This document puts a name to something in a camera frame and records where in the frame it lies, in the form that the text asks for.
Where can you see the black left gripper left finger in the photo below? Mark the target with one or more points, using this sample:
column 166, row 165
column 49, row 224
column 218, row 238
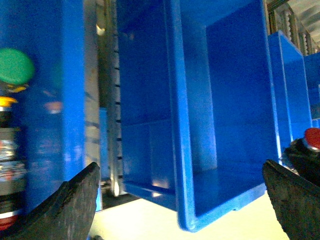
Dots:
column 67, row 214

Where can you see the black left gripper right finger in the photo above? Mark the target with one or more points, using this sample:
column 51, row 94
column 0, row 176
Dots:
column 295, row 200

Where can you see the red mushroom push button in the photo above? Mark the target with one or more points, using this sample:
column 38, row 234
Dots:
column 303, row 155

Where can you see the yellow mushroom push button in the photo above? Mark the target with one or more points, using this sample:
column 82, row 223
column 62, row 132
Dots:
column 6, row 113

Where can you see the blue far right bin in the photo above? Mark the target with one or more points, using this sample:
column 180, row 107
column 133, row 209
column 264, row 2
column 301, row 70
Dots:
column 290, row 88

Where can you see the blue left plastic bin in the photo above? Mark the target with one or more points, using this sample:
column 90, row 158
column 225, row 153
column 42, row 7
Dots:
column 58, row 113

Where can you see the blue plastic bin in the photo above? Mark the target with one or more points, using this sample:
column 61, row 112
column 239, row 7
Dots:
column 197, row 108
column 58, row 113

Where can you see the blue middle plastic bin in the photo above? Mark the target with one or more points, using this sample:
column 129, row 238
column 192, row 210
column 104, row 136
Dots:
column 197, row 108

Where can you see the green button left area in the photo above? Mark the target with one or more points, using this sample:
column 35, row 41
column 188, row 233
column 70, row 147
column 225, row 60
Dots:
column 16, row 70

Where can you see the metal roller rack frame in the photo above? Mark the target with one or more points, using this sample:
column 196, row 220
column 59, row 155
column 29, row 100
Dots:
column 103, row 133

